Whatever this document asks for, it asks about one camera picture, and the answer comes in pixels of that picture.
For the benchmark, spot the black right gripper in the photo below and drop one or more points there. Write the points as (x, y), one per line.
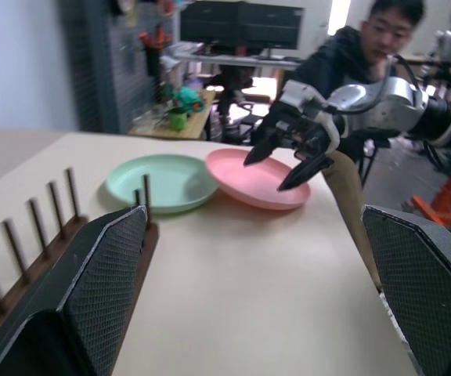
(307, 135)

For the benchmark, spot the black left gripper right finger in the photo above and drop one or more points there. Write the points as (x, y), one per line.
(425, 297)

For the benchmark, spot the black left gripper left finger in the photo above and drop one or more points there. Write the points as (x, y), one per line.
(100, 282)

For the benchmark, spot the pink plate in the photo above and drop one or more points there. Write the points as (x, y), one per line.
(241, 176)

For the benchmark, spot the green plate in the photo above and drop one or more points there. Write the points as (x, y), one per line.
(178, 180)

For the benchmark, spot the wooden dish rack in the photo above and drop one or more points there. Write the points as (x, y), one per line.
(55, 252)

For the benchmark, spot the black office chair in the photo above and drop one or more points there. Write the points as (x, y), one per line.
(233, 98)

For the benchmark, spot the wooden side table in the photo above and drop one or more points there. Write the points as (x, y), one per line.
(198, 123)

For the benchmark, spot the orange metal stand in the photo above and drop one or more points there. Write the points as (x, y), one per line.
(450, 196)

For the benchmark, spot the person in dark jacket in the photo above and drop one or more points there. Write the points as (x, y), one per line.
(327, 58)

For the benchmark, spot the green cup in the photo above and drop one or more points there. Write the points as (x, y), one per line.
(177, 119)

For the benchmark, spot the teal crumpled item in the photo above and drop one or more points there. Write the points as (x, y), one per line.
(188, 98)

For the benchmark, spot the black computer monitor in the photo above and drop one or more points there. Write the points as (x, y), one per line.
(241, 23)

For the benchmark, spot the silver background humanoid robot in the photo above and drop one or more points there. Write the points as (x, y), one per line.
(450, 43)

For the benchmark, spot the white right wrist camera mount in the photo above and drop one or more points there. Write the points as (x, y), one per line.
(307, 96)

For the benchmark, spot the grey pegboard wall panel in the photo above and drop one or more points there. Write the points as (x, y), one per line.
(104, 66)

